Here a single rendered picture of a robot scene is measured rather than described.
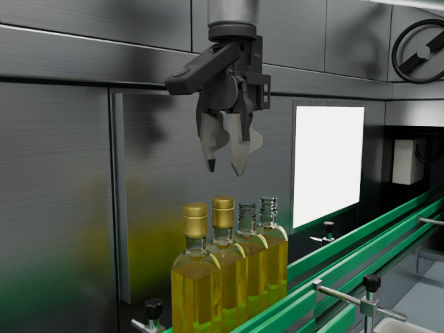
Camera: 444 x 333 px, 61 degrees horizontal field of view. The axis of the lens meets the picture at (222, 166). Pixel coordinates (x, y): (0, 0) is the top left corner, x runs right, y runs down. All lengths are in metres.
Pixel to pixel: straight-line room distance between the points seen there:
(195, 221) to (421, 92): 1.14
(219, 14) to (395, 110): 1.08
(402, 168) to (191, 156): 1.14
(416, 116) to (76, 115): 1.21
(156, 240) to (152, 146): 0.16
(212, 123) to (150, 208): 0.18
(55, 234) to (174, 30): 0.39
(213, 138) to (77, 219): 0.24
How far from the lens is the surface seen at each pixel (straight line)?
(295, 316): 0.70
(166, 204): 0.66
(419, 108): 1.52
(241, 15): 0.55
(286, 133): 0.91
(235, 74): 0.54
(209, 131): 0.57
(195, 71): 0.50
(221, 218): 0.56
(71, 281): 0.63
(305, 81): 0.99
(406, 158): 1.66
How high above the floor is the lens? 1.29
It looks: 8 degrees down
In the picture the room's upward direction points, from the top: straight up
